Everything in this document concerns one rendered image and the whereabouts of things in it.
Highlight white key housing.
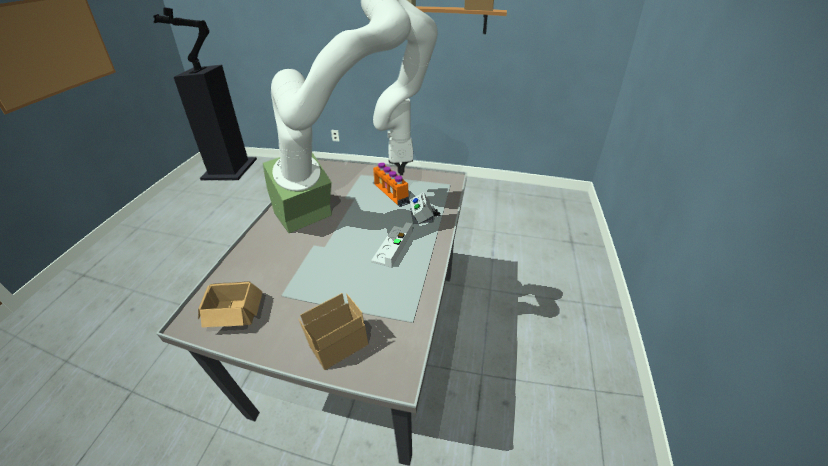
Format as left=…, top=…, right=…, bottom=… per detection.
left=410, top=192, right=440, bottom=224

